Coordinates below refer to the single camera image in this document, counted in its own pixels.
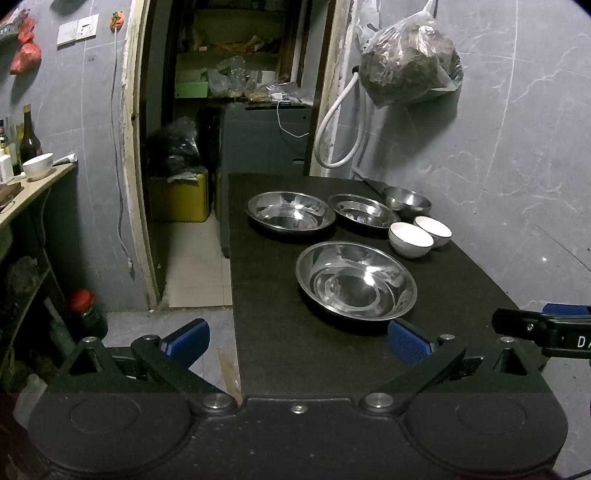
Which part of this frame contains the green box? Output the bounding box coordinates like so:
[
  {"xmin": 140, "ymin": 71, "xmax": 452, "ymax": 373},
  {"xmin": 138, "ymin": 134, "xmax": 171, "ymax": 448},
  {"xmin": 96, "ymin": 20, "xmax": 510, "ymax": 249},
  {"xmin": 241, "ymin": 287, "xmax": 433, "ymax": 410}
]
[{"xmin": 174, "ymin": 80, "xmax": 209, "ymax": 99}]

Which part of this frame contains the kitchen cleaver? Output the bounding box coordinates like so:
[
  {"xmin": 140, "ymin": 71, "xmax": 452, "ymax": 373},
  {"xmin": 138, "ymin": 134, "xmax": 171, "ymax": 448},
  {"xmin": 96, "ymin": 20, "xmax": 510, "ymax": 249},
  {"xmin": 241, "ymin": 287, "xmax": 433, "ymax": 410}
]
[{"xmin": 352, "ymin": 168, "xmax": 393, "ymax": 197}]

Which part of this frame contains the black cabinet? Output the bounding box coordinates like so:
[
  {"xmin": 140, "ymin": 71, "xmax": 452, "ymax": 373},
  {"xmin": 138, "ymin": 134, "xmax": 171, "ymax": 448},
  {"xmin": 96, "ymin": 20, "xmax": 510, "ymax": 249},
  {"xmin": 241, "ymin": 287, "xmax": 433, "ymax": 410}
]
[{"xmin": 219, "ymin": 104, "xmax": 315, "ymax": 259}]

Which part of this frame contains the wooden shelf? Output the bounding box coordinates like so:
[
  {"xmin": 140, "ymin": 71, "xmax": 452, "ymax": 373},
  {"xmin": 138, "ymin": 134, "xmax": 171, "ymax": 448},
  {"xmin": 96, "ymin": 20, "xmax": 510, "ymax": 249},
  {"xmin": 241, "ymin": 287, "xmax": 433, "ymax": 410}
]
[{"xmin": 0, "ymin": 161, "xmax": 79, "ymax": 370}]

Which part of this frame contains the red-lidded jar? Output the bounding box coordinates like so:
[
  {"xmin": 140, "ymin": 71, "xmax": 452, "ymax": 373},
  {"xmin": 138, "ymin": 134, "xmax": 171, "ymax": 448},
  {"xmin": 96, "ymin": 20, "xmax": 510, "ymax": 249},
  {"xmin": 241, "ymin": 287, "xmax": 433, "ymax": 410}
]
[{"xmin": 67, "ymin": 289, "xmax": 109, "ymax": 342}]

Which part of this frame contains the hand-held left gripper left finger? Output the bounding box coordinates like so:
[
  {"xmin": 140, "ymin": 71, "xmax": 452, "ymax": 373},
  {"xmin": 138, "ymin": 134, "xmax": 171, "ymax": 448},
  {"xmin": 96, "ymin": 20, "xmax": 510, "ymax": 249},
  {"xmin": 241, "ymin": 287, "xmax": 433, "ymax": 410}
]
[{"xmin": 55, "ymin": 318, "xmax": 241, "ymax": 414}]

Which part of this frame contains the black plastic bag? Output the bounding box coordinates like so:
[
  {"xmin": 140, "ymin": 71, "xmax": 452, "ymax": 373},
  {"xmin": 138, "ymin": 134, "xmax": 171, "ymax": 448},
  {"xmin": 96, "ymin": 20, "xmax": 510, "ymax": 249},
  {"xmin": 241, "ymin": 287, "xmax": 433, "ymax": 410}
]
[{"xmin": 147, "ymin": 116, "xmax": 201, "ymax": 178}]

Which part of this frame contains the translucent plastic jug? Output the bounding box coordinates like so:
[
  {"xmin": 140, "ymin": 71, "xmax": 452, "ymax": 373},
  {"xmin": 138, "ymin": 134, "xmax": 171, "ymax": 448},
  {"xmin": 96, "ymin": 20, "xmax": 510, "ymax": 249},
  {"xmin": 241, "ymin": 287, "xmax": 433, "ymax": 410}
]
[{"xmin": 13, "ymin": 374, "xmax": 49, "ymax": 428}]

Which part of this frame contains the white door frame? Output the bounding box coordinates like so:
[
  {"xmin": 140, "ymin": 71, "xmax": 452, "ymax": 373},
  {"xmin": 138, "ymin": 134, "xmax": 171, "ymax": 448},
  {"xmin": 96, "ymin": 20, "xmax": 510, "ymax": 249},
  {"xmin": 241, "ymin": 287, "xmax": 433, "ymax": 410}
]
[{"xmin": 121, "ymin": 0, "xmax": 356, "ymax": 308}]

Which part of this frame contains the small steel bowl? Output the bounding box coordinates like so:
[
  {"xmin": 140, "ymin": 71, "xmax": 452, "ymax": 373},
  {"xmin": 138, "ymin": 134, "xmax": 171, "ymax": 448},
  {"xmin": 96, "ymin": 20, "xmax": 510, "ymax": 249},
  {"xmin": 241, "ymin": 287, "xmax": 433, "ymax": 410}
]
[{"xmin": 381, "ymin": 186, "xmax": 433, "ymax": 219}]

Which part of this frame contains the white bowl with plain rim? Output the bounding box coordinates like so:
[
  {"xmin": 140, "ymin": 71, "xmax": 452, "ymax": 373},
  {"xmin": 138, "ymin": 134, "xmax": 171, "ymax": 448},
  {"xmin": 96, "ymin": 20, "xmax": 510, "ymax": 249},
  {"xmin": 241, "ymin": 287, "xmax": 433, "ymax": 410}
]
[{"xmin": 22, "ymin": 153, "xmax": 54, "ymax": 182}]

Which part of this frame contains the white hose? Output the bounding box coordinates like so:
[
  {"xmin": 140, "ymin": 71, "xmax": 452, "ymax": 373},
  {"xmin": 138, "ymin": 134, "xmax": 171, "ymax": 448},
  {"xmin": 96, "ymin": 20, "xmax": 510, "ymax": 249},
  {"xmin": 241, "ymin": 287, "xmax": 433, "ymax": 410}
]
[{"xmin": 313, "ymin": 69, "xmax": 370, "ymax": 168}]

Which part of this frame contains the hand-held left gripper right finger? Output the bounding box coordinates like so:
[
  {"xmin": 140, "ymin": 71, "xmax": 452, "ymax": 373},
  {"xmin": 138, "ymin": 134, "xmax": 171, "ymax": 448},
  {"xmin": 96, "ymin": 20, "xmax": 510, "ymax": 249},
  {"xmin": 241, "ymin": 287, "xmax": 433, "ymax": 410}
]
[{"xmin": 360, "ymin": 320, "xmax": 552, "ymax": 414}]

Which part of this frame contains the dark glass bottle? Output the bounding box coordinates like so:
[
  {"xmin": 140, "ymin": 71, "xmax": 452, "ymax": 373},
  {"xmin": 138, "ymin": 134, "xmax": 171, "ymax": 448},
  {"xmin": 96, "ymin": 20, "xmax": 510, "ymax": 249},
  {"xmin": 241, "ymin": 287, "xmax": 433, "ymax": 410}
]
[{"xmin": 19, "ymin": 104, "xmax": 43, "ymax": 174}]

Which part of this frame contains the red plastic bag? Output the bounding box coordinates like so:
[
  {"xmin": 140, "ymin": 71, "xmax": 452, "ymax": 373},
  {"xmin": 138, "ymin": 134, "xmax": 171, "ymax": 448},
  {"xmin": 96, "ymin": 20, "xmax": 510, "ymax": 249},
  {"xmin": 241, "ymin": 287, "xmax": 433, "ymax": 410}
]
[
  {"xmin": 9, "ymin": 42, "xmax": 42, "ymax": 75},
  {"xmin": 17, "ymin": 16, "xmax": 37, "ymax": 45}
]

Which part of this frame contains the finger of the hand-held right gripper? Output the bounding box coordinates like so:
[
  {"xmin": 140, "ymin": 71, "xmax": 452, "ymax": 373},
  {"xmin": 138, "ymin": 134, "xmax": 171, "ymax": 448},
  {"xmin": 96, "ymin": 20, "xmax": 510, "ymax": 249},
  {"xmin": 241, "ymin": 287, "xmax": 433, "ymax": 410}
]
[
  {"xmin": 492, "ymin": 307, "xmax": 555, "ymax": 345},
  {"xmin": 542, "ymin": 303, "xmax": 591, "ymax": 318}
]

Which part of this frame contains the white ceramic bowl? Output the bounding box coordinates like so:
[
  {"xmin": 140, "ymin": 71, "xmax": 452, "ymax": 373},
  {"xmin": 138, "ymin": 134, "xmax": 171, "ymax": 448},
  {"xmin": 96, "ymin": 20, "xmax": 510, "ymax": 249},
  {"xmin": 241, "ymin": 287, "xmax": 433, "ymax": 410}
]
[
  {"xmin": 388, "ymin": 222, "xmax": 434, "ymax": 259},
  {"xmin": 413, "ymin": 215, "xmax": 453, "ymax": 248}
]

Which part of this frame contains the grey hanging cable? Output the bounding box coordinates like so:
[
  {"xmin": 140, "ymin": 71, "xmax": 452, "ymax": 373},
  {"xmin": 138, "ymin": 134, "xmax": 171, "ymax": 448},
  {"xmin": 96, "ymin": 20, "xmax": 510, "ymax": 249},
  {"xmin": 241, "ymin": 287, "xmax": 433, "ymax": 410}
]
[{"xmin": 110, "ymin": 28, "xmax": 136, "ymax": 280}]

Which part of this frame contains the cluttered storage shelf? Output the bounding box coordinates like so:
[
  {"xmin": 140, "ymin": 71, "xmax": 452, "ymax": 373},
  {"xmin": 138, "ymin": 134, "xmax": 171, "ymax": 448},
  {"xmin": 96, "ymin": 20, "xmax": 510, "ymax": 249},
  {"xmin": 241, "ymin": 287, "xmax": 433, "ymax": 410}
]
[{"xmin": 173, "ymin": 9, "xmax": 315, "ymax": 104}]

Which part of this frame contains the thin white cable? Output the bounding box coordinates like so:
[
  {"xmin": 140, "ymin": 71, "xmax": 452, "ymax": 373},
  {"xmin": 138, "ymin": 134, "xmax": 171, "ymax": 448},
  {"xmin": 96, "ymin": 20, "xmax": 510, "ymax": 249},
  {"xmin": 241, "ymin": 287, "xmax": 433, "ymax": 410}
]
[{"xmin": 276, "ymin": 100, "xmax": 309, "ymax": 138}]

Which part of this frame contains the yellow box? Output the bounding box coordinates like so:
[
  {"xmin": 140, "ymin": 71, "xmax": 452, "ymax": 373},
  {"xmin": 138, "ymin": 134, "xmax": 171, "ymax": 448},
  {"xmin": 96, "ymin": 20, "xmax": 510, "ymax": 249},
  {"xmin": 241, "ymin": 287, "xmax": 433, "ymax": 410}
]
[{"xmin": 148, "ymin": 167, "xmax": 211, "ymax": 223}]

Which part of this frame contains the plastic bag of dried greens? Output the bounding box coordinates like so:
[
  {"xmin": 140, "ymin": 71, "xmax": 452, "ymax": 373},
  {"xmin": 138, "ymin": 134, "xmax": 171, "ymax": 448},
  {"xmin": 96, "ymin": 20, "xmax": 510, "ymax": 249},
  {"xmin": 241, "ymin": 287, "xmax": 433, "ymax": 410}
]
[{"xmin": 358, "ymin": 0, "xmax": 464, "ymax": 109}]

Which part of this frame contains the large steel bowl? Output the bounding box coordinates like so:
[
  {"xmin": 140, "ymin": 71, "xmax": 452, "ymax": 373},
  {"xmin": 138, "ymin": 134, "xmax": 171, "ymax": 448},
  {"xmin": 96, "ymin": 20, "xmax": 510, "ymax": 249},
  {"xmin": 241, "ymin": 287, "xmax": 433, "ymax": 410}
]
[{"xmin": 295, "ymin": 241, "xmax": 419, "ymax": 321}]

